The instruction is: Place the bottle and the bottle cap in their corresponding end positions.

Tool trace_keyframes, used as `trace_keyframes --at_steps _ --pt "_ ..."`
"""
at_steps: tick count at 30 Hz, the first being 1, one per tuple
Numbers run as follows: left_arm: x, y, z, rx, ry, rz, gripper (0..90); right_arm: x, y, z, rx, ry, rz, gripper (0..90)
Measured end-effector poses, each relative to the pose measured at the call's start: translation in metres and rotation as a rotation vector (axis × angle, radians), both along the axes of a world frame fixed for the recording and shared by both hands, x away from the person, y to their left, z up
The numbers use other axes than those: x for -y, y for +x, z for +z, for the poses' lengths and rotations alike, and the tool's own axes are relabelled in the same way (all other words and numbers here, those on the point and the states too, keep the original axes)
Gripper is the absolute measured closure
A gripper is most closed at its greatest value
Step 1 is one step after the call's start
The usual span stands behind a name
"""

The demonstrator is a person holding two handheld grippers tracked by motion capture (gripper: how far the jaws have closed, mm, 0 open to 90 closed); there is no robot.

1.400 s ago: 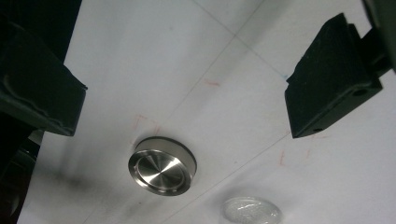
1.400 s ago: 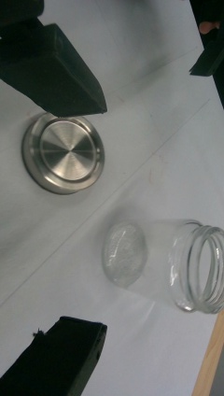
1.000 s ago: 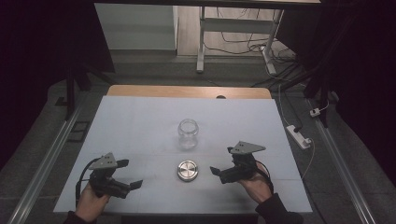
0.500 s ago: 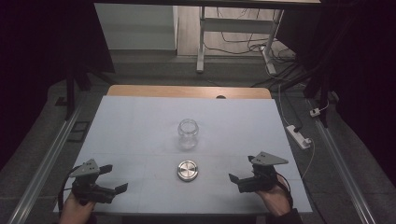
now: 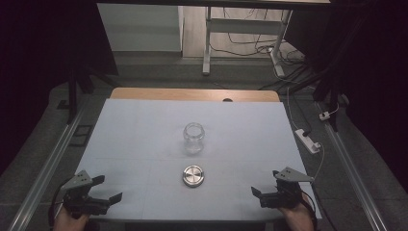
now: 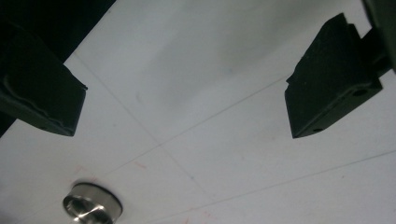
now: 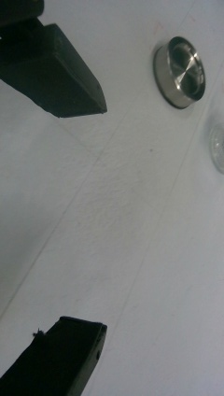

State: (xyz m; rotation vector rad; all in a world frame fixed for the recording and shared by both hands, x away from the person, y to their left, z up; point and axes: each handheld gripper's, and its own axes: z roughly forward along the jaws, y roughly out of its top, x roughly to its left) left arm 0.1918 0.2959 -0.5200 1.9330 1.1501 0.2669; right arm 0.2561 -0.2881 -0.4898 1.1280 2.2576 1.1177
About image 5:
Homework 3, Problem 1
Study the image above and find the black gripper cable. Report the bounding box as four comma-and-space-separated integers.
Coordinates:
47, 185, 66, 229
299, 191, 319, 231

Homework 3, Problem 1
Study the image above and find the white desk frame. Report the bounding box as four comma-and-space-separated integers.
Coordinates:
201, 7, 293, 78

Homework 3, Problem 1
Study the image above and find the person's right hand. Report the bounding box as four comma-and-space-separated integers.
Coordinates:
277, 194, 315, 231

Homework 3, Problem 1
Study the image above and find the thin white cable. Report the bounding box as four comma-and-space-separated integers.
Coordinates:
312, 142, 326, 181

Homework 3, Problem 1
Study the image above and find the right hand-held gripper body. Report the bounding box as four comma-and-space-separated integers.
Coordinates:
259, 166, 316, 210

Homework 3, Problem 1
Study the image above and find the aluminium floor rail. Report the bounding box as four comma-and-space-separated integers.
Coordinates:
316, 102, 389, 231
7, 105, 88, 231

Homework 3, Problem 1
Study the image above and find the person's left hand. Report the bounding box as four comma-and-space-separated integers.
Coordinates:
52, 205, 91, 231

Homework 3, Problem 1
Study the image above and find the round silver metal lid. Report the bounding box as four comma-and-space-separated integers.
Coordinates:
182, 165, 206, 189

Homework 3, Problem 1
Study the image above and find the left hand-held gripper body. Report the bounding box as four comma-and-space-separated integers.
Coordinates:
60, 169, 112, 217

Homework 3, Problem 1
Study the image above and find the clear glass jar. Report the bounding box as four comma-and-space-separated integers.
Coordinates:
182, 122, 206, 156

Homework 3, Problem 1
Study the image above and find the black floor cables bundle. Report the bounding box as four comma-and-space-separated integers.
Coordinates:
210, 9, 319, 92

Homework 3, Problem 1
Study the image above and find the white power strip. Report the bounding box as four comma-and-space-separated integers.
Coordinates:
294, 128, 321, 154

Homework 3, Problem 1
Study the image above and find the white table cover sheet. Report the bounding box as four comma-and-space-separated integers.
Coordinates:
75, 97, 322, 222

